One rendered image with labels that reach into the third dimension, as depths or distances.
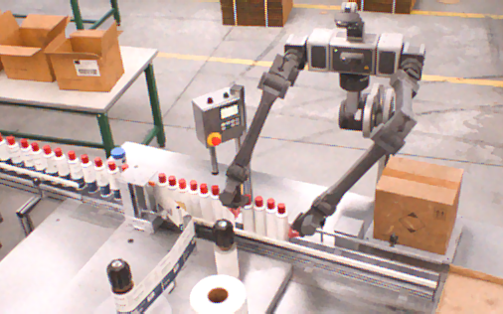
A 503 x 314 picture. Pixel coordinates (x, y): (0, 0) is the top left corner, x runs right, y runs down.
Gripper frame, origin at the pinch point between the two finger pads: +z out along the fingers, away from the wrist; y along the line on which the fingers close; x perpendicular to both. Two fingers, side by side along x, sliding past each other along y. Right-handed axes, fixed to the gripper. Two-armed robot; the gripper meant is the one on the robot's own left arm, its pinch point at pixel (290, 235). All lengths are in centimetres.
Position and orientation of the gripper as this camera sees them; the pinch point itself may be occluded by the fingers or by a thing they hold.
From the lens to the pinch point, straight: 274.3
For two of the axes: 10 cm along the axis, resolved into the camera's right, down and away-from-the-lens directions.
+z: -5.0, 5.5, 6.7
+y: -4.1, 5.3, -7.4
